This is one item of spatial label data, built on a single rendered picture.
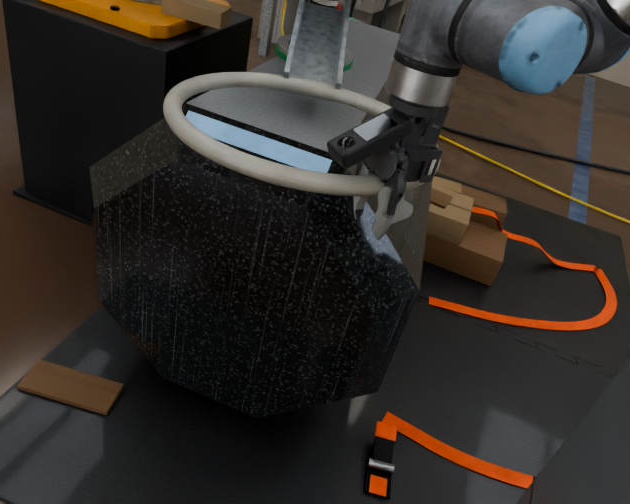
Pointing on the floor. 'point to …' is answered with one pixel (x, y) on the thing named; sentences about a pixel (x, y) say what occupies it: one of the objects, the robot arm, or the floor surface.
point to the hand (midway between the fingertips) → (365, 222)
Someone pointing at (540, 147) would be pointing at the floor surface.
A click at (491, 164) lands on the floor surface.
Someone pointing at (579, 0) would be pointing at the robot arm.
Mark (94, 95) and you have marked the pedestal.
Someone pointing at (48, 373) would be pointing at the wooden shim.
